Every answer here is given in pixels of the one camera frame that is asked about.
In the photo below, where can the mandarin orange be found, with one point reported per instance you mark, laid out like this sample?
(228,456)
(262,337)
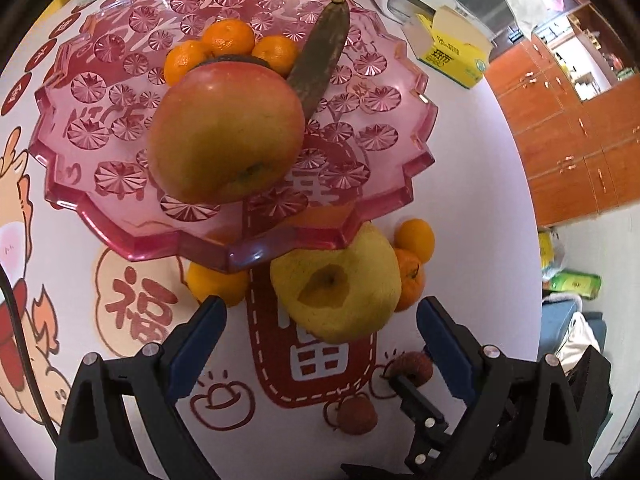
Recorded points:
(229,37)
(278,51)

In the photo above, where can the dark avocado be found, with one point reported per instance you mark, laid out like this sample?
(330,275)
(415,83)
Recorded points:
(236,58)

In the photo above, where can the red yellow apple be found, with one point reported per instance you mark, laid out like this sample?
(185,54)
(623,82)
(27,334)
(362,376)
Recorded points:
(224,132)

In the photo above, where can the overripe brown banana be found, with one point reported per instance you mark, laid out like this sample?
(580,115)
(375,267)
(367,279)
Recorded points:
(315,65)

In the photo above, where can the small mandarin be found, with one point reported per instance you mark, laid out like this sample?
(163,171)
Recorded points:
(230,287)
(416,236)

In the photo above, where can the pink glass fruit bowl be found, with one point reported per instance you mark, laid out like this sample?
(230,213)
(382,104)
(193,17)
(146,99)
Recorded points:
(362,147)

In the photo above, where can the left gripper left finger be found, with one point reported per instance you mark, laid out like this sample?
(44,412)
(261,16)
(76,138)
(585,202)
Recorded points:
(190,345)

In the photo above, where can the wooden cabinet wall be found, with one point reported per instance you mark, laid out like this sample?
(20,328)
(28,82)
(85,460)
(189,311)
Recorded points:
(570,95)

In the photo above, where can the yellow speckled pear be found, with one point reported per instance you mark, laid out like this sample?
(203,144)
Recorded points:
(340,295)

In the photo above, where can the printed white tablecloth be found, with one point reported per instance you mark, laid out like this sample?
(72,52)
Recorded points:
(484,272)

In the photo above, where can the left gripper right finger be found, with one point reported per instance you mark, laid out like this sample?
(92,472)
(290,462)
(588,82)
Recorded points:
(451,347)

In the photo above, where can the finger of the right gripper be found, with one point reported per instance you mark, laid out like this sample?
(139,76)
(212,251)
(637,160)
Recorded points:
(430,437)

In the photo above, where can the red lychee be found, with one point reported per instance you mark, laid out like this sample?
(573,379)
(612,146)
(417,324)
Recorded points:
(416,366)
(356,416)

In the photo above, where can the yellow tissue box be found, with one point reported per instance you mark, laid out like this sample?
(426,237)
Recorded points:
(450,44)

